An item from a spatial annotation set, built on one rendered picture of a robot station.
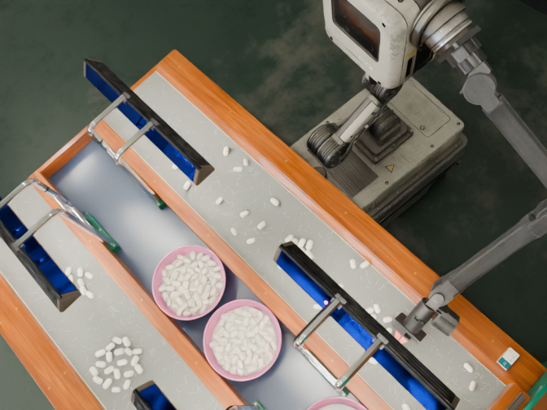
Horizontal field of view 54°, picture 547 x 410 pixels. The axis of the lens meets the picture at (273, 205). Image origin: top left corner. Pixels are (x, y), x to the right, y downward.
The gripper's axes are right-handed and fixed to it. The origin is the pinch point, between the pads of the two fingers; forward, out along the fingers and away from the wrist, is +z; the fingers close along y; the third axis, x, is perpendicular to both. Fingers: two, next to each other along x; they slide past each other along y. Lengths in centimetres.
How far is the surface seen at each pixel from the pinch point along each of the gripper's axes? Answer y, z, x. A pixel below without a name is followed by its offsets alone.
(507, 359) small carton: 27.2, -16.9, 11.0
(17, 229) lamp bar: -106, 24, -64
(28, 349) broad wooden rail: -89, 68, -58
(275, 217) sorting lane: -60, -3, 4
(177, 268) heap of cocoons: -73, 27, -20
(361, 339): -6.2, -13.2, -30.2
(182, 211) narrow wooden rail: -86, 12, -13
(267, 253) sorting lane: -53, 6, -4
